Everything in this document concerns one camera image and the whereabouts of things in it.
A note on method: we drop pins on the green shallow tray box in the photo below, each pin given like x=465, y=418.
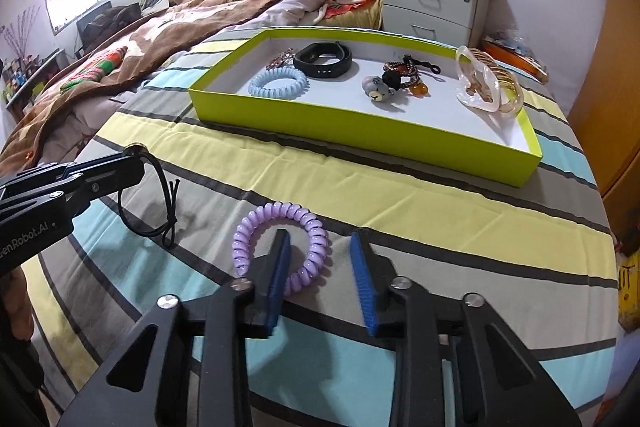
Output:
x=437, y=129

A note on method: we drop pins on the grey bedside drawer cabinet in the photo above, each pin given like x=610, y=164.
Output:
x=454, y=22

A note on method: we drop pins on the wooden wardrobe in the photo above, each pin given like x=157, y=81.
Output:
x=605, y=116

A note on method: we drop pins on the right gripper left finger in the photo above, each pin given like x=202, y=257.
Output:
x=268, y=275

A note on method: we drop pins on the orange storage box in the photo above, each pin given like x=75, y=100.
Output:
x=509, y=52

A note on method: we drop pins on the person's left hand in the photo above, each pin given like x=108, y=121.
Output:
x=16, y=301

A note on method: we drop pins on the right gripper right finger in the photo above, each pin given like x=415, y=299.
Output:
x=378, y=287

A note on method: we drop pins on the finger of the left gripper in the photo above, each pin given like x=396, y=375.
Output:
x=93, y=178

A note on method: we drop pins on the black fitness band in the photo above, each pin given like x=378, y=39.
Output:
x=323, y=60

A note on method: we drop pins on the brown fleece blanket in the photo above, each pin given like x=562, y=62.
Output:
x=147, y=42

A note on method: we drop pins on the red green pillow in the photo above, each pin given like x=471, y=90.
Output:
x=98, y=68

